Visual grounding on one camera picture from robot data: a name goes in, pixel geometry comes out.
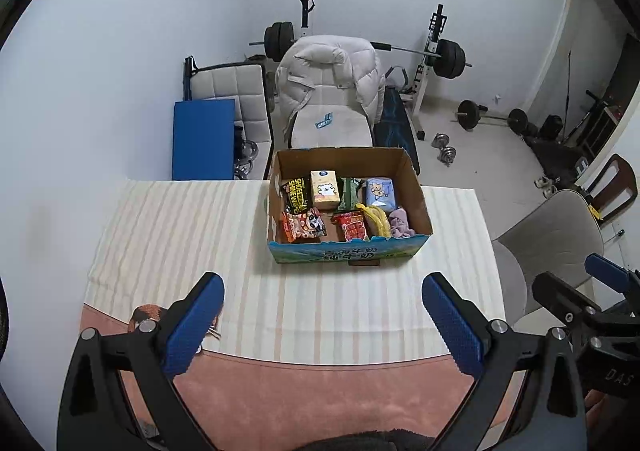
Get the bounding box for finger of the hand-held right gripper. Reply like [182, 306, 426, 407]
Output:
[531, 272, 601, 327]
[585, 253, 640, 299]

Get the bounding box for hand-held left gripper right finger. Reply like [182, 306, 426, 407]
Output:
[421, 272, 587, 451]

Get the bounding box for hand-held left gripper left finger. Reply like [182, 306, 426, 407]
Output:
[56, 272, 226, 451]

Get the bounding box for purple cloth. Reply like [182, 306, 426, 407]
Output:
[388, 208, 417, 238]

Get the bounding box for yellow banana-shaped pouch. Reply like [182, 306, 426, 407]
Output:
[356, 203, 392, 238]

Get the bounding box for cardboard box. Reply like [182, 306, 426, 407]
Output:
[266, 147, 434, 264]

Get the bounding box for red snack packet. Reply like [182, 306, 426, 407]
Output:
[331, 211, 370, 242]

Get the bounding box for orange panda snack packet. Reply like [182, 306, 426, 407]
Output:
[281, 207, 328, 240]

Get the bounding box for blue tissue pack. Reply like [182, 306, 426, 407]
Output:
[365, 177, 398, 210]

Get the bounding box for black shoe wipes packet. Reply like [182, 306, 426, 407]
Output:
[281, 177, 311, 214]

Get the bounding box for green wipes packet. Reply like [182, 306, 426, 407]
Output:
[337, 177, 368, 212]

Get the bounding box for yellow tissue box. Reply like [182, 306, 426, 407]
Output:
[310, 170, 342, 210]

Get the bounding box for grey shell chair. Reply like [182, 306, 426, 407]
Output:
[492, 189, 606, 327]

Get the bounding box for striped pink tablecloth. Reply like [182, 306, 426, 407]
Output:
[80, 179, 531, 447]

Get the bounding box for brown wooden chair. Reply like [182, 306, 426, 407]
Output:
[582, 153, 638, 224]

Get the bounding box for black exercise machine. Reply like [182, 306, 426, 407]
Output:
[522, 90, 616, 182]

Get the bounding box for chrome weight plates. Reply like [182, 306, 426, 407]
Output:
[234, 140, 259, 180]

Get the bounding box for blue folded mat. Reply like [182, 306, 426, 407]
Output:
[172, 99, 236, 180]

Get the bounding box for black and blue weight bench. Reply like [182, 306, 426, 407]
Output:
[375, 88, 421, 176]

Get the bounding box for short barbell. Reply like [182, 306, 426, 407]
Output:
[455, 100, 529, 136]

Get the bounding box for beige upholstered chair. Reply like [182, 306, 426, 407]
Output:
[290, 103, 373, 149]

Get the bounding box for white barbell rack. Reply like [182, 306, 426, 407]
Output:
[300, 0, 446, 139]

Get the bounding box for white quilted chair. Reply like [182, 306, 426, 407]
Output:
[182, 56, 275, 180]

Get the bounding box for barbell with black plates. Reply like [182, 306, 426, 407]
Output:
[248, 21, 473, 80]

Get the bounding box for white puffer jacket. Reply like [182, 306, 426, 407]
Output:
[275, 35, 385, 122]

